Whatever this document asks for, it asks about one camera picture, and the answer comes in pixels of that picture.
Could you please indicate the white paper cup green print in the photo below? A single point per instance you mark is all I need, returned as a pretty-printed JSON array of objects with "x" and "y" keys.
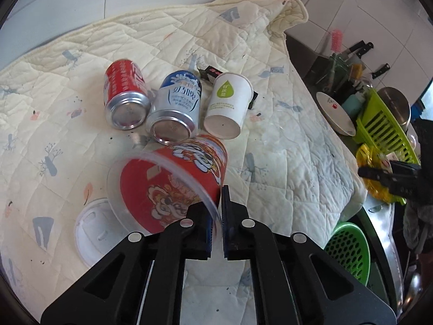
[{"x": 226, "y": 101}]

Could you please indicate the white bowl with red print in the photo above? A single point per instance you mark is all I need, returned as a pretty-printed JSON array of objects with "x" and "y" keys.
[{"x": 333, "y": 111}]

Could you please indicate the cream quilted blanket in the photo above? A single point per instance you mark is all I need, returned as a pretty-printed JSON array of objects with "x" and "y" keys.
[{"x": 287, "y": 162}]

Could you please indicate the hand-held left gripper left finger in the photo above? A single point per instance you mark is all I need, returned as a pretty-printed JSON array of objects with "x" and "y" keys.
[{"x": 207, "y": 243}]

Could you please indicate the blue and white drink can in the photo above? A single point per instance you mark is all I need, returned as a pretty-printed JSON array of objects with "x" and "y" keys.
[{"x": 176, "y": 98}]

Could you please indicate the clear cup with red sleeve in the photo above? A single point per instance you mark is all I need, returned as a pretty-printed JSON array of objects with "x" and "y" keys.
[{"x": 162, "y": 189}]

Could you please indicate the pink bottle brush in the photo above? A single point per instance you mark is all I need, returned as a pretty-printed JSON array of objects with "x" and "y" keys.
[{"x": 335, "y": 40}]

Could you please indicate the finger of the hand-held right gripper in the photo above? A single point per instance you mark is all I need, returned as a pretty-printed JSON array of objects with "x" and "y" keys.
[{"x": 375, "y": 173}]

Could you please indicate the steel pot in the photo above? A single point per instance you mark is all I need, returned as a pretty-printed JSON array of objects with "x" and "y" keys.
[{"x": 394, "y": 103}]

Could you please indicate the white plastic lid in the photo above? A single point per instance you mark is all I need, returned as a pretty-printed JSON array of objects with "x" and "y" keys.
[{"x": 91, "y": 230}]

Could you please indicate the red drink can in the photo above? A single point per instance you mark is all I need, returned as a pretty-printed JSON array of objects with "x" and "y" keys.
[{"x": 121, "y": 81}]

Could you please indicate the green dish rack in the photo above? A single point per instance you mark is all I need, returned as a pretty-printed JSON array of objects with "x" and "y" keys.
[{"x": 379, "y": 125}]

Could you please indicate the green plastic basket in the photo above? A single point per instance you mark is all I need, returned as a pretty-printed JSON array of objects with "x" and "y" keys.
[{"x": 348, "y": 250}]

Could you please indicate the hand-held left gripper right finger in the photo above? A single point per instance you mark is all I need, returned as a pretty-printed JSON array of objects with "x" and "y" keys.
[{"x": 226, "y": 243}]

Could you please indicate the small black packet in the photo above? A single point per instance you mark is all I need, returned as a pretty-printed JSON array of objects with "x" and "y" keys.
[{"x": 209, "y": 72}]

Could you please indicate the dark green utensil holder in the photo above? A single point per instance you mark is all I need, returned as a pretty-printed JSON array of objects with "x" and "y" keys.
[{"x": 333, "y": 72}]

